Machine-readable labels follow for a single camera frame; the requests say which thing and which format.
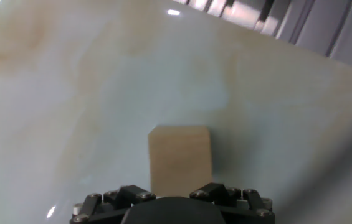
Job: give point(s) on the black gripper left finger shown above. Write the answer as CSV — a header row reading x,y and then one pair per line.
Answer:
x,y
113,202

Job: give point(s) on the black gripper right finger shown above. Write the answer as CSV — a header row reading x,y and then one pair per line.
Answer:
x,y
241,202

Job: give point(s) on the small wooden block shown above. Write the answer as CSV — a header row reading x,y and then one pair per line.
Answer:
x,y
178,158

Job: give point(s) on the marble pattern tile slab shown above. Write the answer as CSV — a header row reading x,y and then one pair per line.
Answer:
x,y
101,109

